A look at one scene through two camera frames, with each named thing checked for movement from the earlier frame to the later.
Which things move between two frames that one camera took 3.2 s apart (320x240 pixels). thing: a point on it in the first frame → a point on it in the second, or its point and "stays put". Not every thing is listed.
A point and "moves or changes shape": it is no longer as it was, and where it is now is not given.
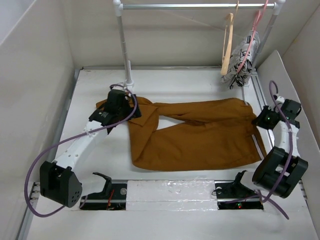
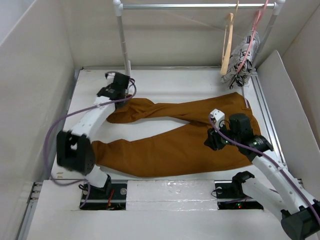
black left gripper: [127, 103] → [121, 106]
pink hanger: [256, 18] stays put
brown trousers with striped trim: [227, 135] moves or changes shape
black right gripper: [259, 121] → [212, 140]
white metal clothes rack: [278, 6] stays put
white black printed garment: [238, 58] stays put
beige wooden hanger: [230, 18] stays put
